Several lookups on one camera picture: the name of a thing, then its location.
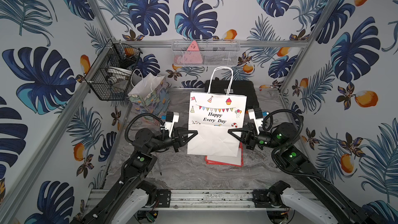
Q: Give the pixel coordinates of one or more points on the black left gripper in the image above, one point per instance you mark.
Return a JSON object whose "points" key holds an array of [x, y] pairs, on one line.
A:
{"points": [[175, 138]]}

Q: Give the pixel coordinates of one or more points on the white mesh wall shelf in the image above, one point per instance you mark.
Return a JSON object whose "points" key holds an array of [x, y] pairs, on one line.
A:
{"points": [[214, 52]]}

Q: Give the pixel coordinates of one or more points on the black tool case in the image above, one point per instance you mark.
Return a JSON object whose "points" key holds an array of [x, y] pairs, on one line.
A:
{"points": [[248, 90]]}

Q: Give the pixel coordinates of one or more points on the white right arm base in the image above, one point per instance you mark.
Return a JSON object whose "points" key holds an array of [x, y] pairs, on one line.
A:
{"points": [[281, 194]]}

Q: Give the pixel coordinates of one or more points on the white happy paper bag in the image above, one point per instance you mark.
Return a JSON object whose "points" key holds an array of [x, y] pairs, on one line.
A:
{"points": [[212, 115]]}

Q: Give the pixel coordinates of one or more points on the pink triangle item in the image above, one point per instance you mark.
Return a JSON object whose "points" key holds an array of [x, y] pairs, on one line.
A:
{"points": [[192, 55]]}

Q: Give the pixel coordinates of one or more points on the black wire basket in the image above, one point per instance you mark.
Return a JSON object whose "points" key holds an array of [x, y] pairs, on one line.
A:
{"points": [[110, 77]]}

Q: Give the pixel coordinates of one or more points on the red paper bag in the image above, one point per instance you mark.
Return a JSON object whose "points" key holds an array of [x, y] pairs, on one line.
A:
{"points": [[237, 161]]}

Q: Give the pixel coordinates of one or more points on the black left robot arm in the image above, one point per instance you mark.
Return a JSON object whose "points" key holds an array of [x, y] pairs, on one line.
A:
{"points": [[131, 192]]}

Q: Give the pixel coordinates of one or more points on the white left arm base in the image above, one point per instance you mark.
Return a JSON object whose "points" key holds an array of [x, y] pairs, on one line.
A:
{"points": [[143, 196]]}

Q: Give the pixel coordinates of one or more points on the aluminium linear rail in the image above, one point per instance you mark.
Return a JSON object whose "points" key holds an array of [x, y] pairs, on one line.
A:
{"points": [[219, 199]]}

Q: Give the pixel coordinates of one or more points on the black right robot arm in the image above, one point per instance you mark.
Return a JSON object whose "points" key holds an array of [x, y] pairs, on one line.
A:
{"points": [[279, 131]]}

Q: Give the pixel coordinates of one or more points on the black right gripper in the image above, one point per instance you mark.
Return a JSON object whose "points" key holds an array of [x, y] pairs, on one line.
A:
{"points": [[250, 137]]}

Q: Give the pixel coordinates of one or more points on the floral paper bag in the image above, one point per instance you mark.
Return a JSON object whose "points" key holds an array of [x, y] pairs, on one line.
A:
{"points": [[150, 95]]}

